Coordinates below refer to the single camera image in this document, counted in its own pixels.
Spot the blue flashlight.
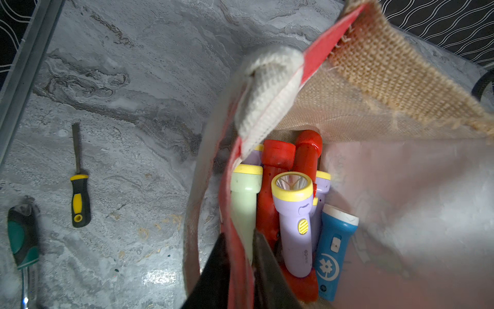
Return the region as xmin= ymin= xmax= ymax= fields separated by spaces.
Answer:
xmin=314 ymin=204 xmax=359 ymax=301

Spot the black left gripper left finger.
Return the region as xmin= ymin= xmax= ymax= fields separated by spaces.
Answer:
xmin=182 ymin=233 xmax=230 ymax=309

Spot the jute and red tote bag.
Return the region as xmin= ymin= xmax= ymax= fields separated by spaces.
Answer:
xmin=183 ymin=1 xmax=493 ymax=308

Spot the red flashlight back row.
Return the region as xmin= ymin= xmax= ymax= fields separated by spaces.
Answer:
xmin=292 ymin=130 xmax=323 ymax=183

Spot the purple flashlight yellow ring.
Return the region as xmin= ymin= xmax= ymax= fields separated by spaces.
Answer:
xmin=271 ymin=171 xmax=315 ymax=279

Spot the yellow black handled file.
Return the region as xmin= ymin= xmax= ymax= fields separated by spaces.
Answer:
xmin=70 ymin=123 xmax=91 ymax=228

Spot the red flashlight front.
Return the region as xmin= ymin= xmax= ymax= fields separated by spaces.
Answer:
xmin=279 ymin=263 xmax=319 ymax=303
xmin=256 ymin=140 xmax=296 ymax=251

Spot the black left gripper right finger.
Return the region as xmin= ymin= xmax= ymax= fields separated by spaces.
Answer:
xmin=252 ymin=230 xmax=302 ymax=309

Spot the pale green flashlight front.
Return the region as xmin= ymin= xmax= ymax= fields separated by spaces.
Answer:
xmin=230 ymin=164 xmax=263 ymax=263

